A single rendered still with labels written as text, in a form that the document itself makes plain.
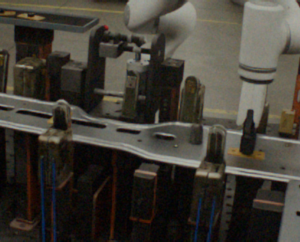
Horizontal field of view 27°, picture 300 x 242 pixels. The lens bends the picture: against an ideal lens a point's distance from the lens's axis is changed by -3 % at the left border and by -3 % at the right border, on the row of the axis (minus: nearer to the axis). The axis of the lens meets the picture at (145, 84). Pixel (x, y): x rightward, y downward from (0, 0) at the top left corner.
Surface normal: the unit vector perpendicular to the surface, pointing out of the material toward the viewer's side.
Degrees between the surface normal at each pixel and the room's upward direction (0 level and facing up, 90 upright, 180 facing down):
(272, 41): 90
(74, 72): 90
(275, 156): 0
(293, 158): 0
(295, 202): 0
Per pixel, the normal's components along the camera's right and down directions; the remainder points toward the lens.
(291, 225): 0.07, -0.94
